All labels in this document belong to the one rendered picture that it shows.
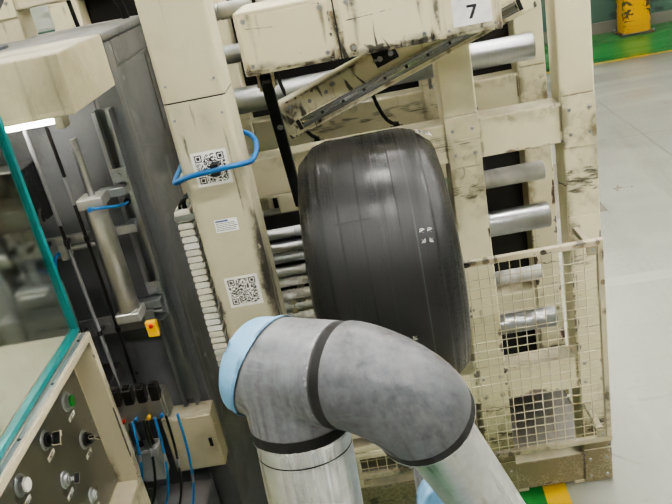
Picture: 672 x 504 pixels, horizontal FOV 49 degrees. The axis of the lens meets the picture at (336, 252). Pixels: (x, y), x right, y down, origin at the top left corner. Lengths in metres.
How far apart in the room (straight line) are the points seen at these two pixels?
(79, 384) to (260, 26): 0.88
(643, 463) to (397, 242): 1.73
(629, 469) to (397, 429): 2.21
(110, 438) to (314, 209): 0.66
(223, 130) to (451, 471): 0.93
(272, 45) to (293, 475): 1.15
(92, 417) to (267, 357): 0.93
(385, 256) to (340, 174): 0.20
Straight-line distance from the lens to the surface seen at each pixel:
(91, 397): 1.66
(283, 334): 0.80
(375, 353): 0.75
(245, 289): 1.67
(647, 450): 3.01
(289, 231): 2.05
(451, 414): 0.77
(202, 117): 1.55
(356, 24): 1.77
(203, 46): 1.53
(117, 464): 1.75
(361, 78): 1.92
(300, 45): 1.77
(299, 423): 0.81
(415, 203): 1.46
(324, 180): 1.51
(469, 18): 1.79
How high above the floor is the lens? 1.91
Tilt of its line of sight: 23 degrees down
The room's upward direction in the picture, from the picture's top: 11 degrees counter-clockwise
